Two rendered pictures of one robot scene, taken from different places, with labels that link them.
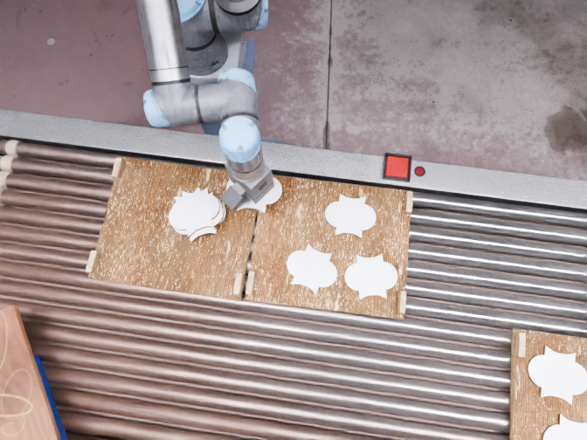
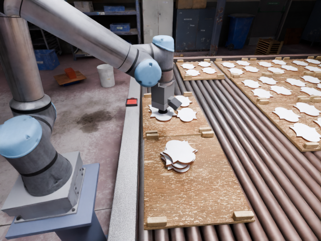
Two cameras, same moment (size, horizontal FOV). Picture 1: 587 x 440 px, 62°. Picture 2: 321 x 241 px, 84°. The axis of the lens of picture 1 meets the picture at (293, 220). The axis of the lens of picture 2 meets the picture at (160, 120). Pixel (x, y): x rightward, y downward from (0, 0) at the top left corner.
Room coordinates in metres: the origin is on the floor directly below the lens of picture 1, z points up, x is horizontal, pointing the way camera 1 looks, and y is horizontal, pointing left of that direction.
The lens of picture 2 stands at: (0.60, 0.73, 1.51)
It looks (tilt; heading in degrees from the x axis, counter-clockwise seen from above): 36 degrees down; 254
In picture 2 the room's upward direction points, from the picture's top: straight up
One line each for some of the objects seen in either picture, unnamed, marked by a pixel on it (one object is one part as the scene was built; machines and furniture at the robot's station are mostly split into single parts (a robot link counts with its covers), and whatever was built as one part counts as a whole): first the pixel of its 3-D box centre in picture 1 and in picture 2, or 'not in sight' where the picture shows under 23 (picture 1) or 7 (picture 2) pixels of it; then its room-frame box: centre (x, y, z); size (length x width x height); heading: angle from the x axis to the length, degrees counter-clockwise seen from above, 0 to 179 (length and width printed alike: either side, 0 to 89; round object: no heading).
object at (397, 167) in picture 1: (397, 168); (132, 102); (0.50, -0.30, 0.92); 0.06 x 0.06 x 0.01; 78
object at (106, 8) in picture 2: not in sight; (113, 8); (0.23, -4.66, 1.14); 0.50 x 0.38 x 0.11; 2
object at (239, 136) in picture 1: (241, 143); (162, 53); (0.41, 0.09, 1.33); 0.09 x 0.08 x 0.11; 2
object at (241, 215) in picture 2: (93, 262); (242, 215); (0.28, 0.53, 0.95); 0.06 x 0.02 x 0.03; 167
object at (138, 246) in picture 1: (177, 226); (187, 170); (0.37, 0.31, 0.93); 0.41 x 0.35 x 0.02; 77
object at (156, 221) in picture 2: (118, 168); (156, 221); (0.54, 0.48, 0.95); 0.06 x 0.02 x 0.03; 167
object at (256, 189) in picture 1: (242, 181); (167, 93); (0.39, 0.11, 1.17); 0.12 x 0.09 x 0.16; 132
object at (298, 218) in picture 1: (330, 244); (172, 113); (0.29, -0.10, 0.93); 0.41 x 0.35 x 0.02; 79
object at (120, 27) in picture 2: not in sight; (120, 27); (0.12, -4.70, 0.72); 0.50 x 0.38 x 0.16; 166
